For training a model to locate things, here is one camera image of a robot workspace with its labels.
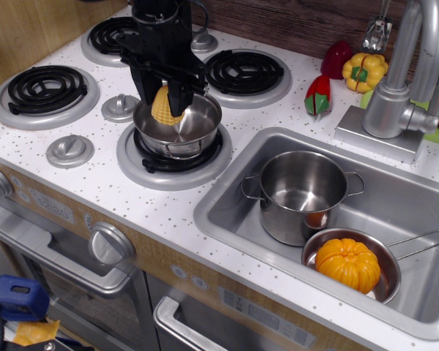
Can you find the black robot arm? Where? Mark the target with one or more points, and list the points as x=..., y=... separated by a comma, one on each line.
x=164, y=9

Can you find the yellow toy bell pepper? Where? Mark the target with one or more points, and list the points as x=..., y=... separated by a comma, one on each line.
x=363, y=71

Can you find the dark red toy pepper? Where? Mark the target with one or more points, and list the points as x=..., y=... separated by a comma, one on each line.
x=334, y=60

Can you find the silver oven knob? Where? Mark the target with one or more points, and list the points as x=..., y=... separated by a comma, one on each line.
x=108, y=245

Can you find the back silver stove knob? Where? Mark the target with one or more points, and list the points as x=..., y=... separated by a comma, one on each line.
x=203, y=42

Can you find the red toy chili pepper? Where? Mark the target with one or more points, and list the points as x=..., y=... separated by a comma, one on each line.
x=318, y=97

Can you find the steel saucepan with handle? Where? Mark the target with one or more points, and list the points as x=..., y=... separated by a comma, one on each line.
x=388, y=255

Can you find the middle silver stove knob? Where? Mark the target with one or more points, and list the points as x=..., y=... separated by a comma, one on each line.
x=119, y=109

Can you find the orange toy pumpkin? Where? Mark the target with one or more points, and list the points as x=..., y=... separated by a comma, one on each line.
x=349, y=262

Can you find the front left black burner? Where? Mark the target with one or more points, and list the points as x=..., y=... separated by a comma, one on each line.
x=47, y=97

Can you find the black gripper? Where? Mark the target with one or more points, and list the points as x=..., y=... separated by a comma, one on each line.
x=160, y=51

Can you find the silver toy faucet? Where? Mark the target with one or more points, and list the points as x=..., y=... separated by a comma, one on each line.
x=405, y=104

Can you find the silver oven door handle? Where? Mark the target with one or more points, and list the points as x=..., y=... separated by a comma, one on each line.
x=34, y=242

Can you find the silver dishwasher door handle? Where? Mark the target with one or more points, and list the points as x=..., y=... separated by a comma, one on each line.
x=164, y=318

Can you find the back right black burner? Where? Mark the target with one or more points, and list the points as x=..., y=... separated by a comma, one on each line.
x=247, y=79

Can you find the yellow cloth scrap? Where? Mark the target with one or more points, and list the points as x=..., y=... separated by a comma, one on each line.
x=29, y=333

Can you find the yellow toy corn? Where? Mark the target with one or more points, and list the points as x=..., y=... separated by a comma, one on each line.
x=160, y=109

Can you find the small steel pan on stove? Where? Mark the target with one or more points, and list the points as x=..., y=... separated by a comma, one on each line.
x=185, y=140

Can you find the silver stove knob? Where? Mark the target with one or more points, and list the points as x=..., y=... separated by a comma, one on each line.
x=70, y=151
x=119, y=109
x=203, y=42

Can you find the green toy plate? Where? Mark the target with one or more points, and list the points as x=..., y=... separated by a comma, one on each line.
x=364, y=101

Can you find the front silver stove knob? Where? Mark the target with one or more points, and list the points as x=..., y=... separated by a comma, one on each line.
x=70, y=151

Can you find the front right black burner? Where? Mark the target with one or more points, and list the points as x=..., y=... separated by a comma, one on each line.
x=130, y=162

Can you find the silver toy sink basin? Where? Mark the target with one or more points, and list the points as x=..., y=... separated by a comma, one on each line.
x=396, y=210

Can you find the tall steel pot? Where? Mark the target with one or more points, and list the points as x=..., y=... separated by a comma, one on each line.
x=299, y=192

